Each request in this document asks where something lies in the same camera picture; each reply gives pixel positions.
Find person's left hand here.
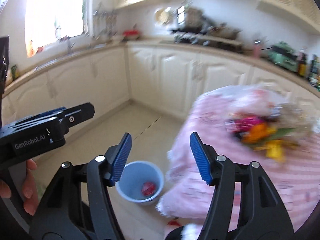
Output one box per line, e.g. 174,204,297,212
0,158,40,216

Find yellow ribbon wrapper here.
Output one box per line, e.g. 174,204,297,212
253,139,299,163

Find cream lower cabinets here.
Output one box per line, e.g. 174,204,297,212
2,42,319,124

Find dark condiment bottle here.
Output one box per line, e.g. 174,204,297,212
308,54,319,87

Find crushed red cola can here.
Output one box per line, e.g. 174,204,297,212
141,181,157,198

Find cream upper lattice cabinet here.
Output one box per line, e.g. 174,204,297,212
257,0,319,35

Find light blue trash bin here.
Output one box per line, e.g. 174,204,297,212
116,161,164,205

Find dark soy sauce bottle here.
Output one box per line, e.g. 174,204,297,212
297,48,306,78

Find crumpled clear plastic wrapper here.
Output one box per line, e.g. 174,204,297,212
268,103,314,141

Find pink utensil holder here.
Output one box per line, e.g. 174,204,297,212
253,39,262,59

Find black gas stove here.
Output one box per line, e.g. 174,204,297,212
170,29,244,54

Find green electric grill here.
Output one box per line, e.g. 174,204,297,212
268,41,298,72

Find pink checkered tablecloth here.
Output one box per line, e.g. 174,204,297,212
157,86,319,239

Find magenta wrapper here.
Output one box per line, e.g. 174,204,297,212
234,116,264,132

